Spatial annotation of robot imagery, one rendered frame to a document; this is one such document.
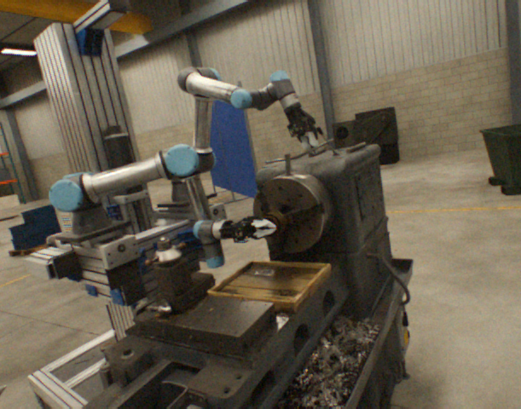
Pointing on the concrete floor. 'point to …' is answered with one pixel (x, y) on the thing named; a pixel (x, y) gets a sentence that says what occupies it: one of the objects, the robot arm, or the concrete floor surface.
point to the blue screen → (232, 151)
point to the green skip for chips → (511, 157)
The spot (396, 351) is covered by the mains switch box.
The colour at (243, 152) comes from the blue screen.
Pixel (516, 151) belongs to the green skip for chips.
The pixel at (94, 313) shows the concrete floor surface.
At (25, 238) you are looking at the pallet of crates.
